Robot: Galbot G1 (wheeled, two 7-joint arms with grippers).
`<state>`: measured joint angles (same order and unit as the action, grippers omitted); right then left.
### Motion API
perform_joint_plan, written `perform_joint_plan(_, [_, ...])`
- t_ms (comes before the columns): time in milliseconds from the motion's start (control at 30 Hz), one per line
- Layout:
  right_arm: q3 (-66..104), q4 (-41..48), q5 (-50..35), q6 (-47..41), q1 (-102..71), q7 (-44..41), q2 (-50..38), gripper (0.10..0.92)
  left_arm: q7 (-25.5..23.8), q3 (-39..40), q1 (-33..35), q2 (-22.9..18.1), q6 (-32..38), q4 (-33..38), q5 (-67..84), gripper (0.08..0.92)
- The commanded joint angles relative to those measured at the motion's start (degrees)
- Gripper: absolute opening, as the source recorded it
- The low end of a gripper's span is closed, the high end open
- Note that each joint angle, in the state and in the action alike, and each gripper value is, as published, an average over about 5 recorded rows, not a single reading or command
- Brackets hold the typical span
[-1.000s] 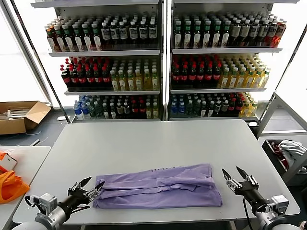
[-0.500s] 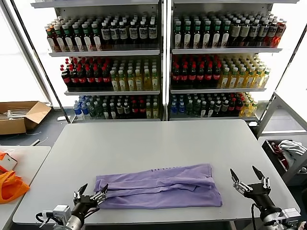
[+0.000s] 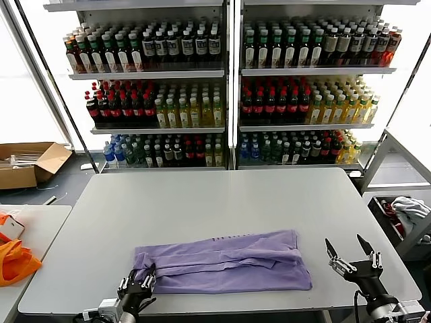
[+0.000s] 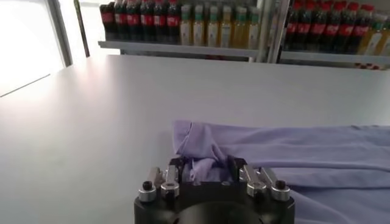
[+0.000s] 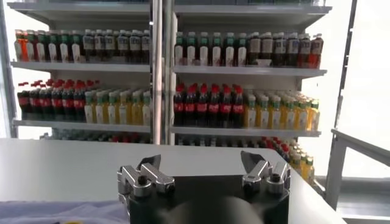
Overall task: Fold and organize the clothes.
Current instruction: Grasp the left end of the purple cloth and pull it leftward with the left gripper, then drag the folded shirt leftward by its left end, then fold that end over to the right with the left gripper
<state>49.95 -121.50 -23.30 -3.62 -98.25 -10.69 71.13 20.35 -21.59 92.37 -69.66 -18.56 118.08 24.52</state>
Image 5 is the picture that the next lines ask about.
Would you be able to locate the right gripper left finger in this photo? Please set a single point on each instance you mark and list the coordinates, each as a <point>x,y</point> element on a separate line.
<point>143,179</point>

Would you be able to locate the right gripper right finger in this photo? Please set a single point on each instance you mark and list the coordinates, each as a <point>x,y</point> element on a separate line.
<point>265,178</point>

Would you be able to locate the purple t-shirt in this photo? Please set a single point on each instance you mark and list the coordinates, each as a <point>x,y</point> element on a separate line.
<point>61,213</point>

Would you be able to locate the yellow juice bottle green label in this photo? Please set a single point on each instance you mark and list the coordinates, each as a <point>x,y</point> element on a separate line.
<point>314,117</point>
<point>263,114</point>
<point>89,109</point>
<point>302,116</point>
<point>99,109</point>
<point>308,169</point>
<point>275,115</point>
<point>123,109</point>
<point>112,109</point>
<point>289,115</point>
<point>135,109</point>
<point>250,114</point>

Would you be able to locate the cola bottle red cap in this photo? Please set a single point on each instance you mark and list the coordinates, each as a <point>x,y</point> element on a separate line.
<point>34,102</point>
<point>45,102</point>
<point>23,102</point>
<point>225,106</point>
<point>179,106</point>
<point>237,106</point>
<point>214,106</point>
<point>189,106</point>
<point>79,102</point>
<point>201,106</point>
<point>57,102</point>

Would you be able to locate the grey metal shelving rack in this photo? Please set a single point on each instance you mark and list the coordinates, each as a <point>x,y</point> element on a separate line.
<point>243,71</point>
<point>82,67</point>

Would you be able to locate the dark drink bottle beige label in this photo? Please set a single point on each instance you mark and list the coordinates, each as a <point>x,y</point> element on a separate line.
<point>267,48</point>
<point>292,48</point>
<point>279,48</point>
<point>254,48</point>

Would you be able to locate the dark drink bottle white label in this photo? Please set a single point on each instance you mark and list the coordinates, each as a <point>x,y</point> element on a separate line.
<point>145,45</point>
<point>99,45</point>
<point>135,45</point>
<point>109,45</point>
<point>88,45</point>
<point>122,45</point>

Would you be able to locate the red tea bottle white cap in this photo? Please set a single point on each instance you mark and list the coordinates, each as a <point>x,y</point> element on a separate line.
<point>20,45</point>
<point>304,48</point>
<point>316,50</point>

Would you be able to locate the black slanted window bar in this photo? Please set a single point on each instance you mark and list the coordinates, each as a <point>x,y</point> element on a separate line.
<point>7,91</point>
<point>345,61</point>

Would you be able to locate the grey metal frame stand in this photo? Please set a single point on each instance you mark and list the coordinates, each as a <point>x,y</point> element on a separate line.
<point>335,170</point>

